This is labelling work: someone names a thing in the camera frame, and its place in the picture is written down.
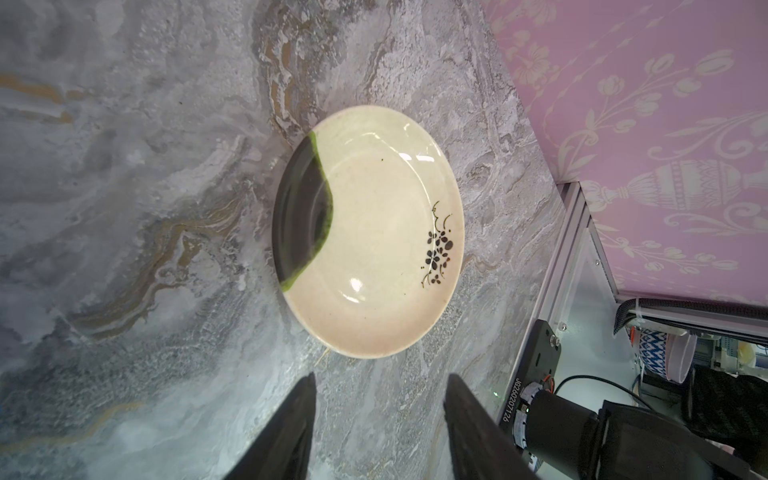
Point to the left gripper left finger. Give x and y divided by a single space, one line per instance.
283 447

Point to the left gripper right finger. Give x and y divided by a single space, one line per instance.
478 447

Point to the cream plate with dark patch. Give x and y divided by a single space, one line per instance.
368 232

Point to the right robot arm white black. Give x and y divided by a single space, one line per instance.
617 442

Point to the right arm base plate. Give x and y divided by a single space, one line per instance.
539 359

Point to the aluminium front rail frame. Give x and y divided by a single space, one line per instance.
577 299

